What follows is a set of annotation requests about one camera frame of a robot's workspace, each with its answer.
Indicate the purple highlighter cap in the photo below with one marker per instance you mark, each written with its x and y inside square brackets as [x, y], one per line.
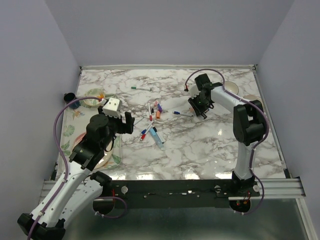
[159, 108]

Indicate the orange highlighter cap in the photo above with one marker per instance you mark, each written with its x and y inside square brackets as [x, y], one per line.
[158, 115]

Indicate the floral plastic tray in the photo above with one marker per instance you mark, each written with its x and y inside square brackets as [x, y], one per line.
[78, 121]

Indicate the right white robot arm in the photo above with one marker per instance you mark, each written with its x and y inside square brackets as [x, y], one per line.
[250, 124]

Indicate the dark blue metal cup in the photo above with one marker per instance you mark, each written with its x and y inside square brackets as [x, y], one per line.
[69, 97]

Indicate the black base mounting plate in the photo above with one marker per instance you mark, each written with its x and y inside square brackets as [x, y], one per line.
[192, 193]

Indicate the black capped marker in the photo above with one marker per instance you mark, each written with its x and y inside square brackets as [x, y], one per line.
[159, 135]

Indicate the pink ceramic plate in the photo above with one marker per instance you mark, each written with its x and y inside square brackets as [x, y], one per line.
[107, 154]

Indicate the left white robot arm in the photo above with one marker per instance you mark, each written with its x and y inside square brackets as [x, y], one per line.
[78, 185]

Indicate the light blue highlighter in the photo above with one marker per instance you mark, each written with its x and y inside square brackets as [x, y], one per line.
[156, 138]

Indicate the aluminium frame rail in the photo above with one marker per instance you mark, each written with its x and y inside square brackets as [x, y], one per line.
[283, 188]

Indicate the white ceramic bowl blue rim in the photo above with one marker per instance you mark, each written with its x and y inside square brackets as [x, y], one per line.
[231, 87]

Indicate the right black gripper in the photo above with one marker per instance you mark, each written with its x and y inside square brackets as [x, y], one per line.
[198, 110]

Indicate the floral ceramic bowl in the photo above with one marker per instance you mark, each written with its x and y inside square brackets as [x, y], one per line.
[94, 92]

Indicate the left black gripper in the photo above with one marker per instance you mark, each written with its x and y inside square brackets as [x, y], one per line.
[127, 127]

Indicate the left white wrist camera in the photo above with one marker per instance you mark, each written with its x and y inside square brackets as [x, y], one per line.
[112, 108]

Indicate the green capped marker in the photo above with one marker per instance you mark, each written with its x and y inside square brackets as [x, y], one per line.
[141, 89]

